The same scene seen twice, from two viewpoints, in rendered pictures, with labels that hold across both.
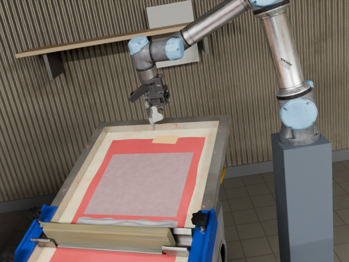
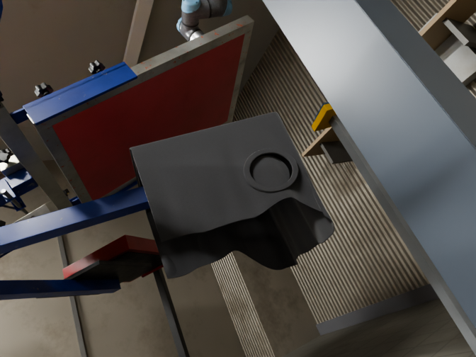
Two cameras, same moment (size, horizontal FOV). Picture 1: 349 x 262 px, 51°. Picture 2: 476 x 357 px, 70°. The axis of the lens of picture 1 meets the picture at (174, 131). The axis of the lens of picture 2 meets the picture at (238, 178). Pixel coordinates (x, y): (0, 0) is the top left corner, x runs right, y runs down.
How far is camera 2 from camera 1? 1.70 m
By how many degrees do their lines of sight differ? 65
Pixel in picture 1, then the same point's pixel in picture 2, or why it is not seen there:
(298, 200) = (297, 22)
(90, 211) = not seen: hidden behind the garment
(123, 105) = not seen: hidden behind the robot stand
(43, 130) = (363, 224)
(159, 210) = (148, 111)
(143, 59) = (183, 30)
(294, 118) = not seen: outside the picture
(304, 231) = (329, 59)
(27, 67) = (333, 170)
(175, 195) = (163, 95)
